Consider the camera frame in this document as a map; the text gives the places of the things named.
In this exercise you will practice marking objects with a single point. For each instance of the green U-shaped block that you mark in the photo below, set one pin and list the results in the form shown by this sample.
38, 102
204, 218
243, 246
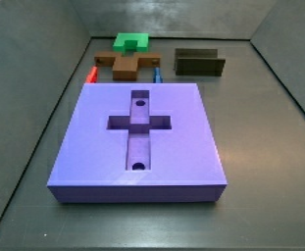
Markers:
131, 42

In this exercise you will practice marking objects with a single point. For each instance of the purple board with cross slot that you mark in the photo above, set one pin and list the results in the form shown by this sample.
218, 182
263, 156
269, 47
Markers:
137, 146

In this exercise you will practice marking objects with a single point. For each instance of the blue peg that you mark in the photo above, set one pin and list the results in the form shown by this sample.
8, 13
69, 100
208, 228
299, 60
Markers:
156, 77

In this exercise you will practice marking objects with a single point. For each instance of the brown T-shaped block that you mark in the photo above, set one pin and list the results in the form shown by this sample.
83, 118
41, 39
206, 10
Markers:
124, 66

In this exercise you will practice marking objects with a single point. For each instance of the red peg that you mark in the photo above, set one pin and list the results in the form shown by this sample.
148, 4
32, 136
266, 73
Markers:
91, 76

